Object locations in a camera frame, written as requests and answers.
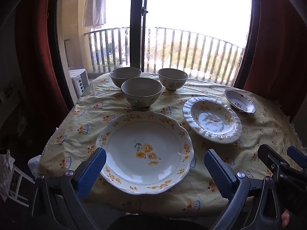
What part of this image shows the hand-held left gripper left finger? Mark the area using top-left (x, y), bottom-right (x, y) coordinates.
top-left (27, 147), bottom-right (107, 230)

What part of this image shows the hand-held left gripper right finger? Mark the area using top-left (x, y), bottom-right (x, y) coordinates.
top-left (204, 149), bottom-right (288, 230)

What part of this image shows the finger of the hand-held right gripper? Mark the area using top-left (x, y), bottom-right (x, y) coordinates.
top-left (258, 144), bottom-right (292, 175)
top-left (287, 146), bottom-right (307, 169)

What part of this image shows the ruffled rim floral plate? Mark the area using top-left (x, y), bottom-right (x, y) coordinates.
top-left (182, 96), bottom-right (243, 145)

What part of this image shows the small red-lined white plate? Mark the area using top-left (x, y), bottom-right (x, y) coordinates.
top-left (224, 89), bottom-right (257, 113)

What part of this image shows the large yellow floral plate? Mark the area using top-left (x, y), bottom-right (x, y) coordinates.
top-left (95, 111), bottom-right (194, 195)

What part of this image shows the floral ceramic bowl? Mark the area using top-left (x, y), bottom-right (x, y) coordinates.
top-left (157, 68), bottom-right (189, 91)
top-left (121, 77), bottom-right (163, 109)
top-left (110, 67), bottom-right (142, 89)

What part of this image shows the person's right hand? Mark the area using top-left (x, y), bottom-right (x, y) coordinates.
top-left (281, 210), bottom-right (291, 228)

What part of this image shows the yellow printed tablecloth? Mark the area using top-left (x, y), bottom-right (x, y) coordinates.
top-left (38, 72), bottom-right (307, 218)

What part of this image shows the white plastic bag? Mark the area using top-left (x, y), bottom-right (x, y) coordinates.
top-left (0, 150), bottom-right (16, 196)
top-left (27, 155), bottom-right (42, 178)

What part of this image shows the white air conditioner unit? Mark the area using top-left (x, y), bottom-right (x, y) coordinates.
top-left (69, 69), bottom-right (90, 99)

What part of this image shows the red curtain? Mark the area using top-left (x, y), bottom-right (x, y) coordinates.
top-left (242, 0), bottom-right (307, 122)
top-left (14, 0), bottom-right (70, 135)

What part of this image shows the balcony railing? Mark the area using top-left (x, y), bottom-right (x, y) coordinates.
top-left (84, 26), bottom-right (245, 87)

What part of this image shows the hanging pale cloth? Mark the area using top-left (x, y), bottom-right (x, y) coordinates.
top-left (83, 0), bottom-right (106, 28)

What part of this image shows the black sliding door frame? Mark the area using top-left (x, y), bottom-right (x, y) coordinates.
top-left (47, 0), bottom-right (262, 101)

